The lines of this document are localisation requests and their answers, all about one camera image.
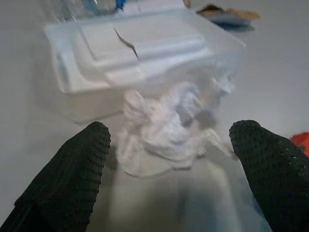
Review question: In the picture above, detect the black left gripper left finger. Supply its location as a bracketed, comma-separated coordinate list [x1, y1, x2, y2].
[0, 121, 112, 232]

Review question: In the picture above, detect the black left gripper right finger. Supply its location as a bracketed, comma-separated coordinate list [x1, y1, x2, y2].
[228, 119, 309, 232]

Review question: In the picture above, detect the red wrapper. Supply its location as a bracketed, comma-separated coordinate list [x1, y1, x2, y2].
[289, 131, 309, 158]

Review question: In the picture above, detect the white crumpled tissue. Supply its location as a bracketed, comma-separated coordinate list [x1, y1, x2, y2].
[118, 82, 236, 177]

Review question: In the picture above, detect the white foam food box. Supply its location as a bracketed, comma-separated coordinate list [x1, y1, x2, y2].
[43, 13, 214, 124]

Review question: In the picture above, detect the clear plastic bag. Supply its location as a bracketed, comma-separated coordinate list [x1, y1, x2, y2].
[103, 9, 247, 178]

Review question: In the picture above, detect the blue flat lid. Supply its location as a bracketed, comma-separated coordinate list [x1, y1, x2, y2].
[212, 16, 255, 32]

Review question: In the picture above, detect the brown cardboard scrap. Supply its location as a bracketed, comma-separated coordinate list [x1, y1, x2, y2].
[195, 2, 261, 20]

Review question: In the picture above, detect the clear plastic bottle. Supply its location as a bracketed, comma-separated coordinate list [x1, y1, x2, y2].
[43, 0, 121, 22]

